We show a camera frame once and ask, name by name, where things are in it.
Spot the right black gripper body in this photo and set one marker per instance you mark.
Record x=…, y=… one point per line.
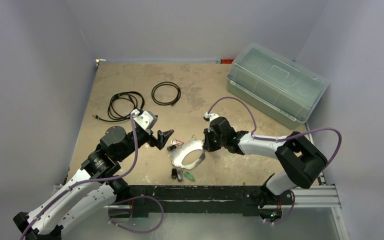
x=208, y=140

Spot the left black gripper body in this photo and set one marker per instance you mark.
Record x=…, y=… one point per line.
x=146, y=136

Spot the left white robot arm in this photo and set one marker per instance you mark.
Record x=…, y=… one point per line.
x=99, y=181

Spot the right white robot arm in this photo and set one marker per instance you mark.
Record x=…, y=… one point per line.
x=301, y=161

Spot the key with green tag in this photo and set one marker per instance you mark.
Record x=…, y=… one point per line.
x=189, y=176

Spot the red orange clamp tool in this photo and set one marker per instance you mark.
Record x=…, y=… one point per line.
x=224, y=61

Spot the clear lidded storage bin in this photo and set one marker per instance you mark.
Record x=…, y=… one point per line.
x=275, y=85

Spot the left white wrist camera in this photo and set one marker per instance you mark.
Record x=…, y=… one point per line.
x=143, y=118

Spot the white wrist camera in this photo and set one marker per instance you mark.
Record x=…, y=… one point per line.
x=143, y=118
x=208, y=117

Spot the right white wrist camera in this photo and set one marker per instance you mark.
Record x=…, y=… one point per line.
x=208, y=117

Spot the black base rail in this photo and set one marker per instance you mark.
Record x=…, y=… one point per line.
x=200, y=199

